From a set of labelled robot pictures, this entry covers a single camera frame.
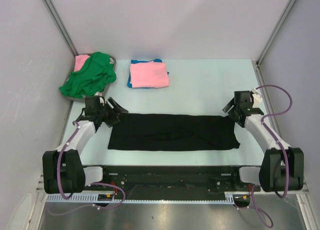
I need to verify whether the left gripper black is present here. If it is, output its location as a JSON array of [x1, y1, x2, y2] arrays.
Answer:
[[97, 97, 128, 128]]

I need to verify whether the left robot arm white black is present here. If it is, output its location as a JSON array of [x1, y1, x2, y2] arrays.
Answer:
[[42, 95, 129, 200]]

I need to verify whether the aluminium frame post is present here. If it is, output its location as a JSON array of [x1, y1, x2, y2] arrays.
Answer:
[[42, 0, 79, 57], [255, 0, 298, 67]]

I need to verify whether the green t shirt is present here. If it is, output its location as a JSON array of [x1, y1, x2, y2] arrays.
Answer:
[[58, 51, 118, 99]]

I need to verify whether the grey slotted cable duct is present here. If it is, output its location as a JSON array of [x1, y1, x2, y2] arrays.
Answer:
[[46, 192, 251, 205]]

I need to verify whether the pink t shirt in tray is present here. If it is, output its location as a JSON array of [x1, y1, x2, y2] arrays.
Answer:
[[73, 54, 90, 72]]

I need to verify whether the folded pink t shirt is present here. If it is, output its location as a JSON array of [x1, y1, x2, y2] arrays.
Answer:
[[129, 61, 171, 89]]

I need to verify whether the grey laundry tray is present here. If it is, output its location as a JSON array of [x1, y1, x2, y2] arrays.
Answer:
[[65, 53, 117, 101]]

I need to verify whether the right aluminium frame post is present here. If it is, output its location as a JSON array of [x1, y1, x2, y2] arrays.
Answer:
[[255, 0, 298, 67]]

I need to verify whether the left aluminium frame post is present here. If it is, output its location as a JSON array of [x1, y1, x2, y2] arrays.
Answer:
[[42, 0, 79, 57]]

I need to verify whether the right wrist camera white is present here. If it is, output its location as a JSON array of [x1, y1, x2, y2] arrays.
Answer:
[[251, 88, 263, 108]]

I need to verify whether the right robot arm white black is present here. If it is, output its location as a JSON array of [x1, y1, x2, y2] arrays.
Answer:
[[223, 90, 304, 195]]

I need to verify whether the black polo shirt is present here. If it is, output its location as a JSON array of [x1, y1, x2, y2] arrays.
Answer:
[[108, 113, 240, 152]]

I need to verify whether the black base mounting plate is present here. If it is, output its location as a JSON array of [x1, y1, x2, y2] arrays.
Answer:
[[82, 165, 263, 201]]

